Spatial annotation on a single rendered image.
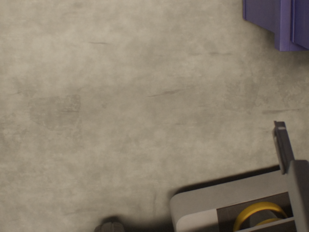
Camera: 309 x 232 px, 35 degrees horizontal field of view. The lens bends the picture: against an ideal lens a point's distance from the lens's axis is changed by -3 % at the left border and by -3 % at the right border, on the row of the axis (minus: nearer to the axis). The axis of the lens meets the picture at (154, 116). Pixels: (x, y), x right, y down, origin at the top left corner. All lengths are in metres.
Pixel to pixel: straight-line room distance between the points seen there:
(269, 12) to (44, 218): 0.53
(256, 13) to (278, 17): 0.13
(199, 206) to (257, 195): 0.09
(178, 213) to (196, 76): 0.22
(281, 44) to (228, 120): 0.28
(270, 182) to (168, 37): 0.29
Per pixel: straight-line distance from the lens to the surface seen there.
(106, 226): 0.84
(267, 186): 0.84
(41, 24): 0.82
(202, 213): 0.79
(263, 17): 0.74
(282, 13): 0.63
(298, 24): 0.61
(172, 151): 0.88
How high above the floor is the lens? 0.81
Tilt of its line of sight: 71 degrees down
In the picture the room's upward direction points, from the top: 159 degrees clockwise
